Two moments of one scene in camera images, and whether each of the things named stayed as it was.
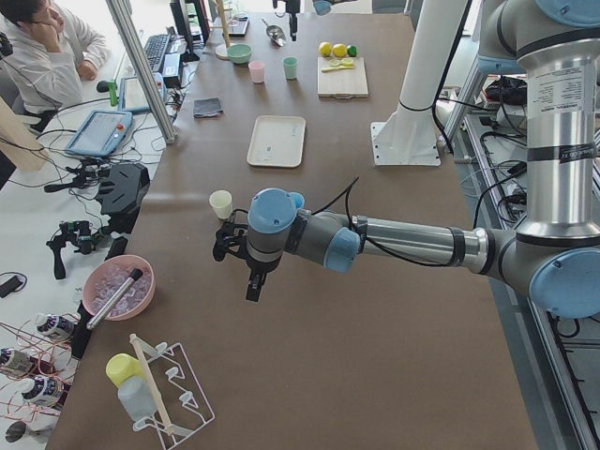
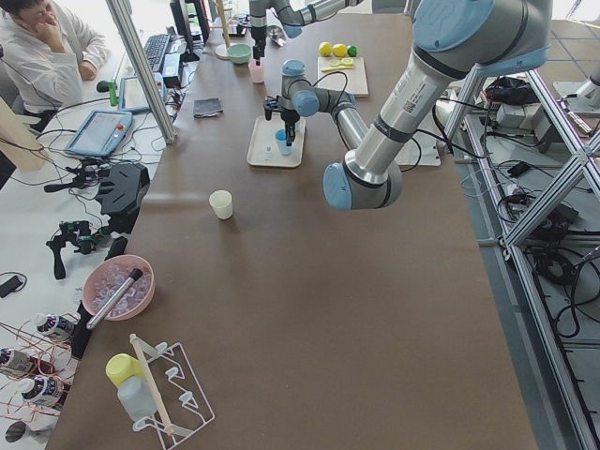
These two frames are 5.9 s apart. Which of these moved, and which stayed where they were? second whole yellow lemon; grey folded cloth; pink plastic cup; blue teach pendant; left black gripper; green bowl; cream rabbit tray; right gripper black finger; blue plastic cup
Moved: right gripper black finger; left black gripper; blue plastic cup
Stayed: green bowl; cream rabbit tray; pink plastic cup; blue teach pendant; second whole yellow lemon; grey folded cloth
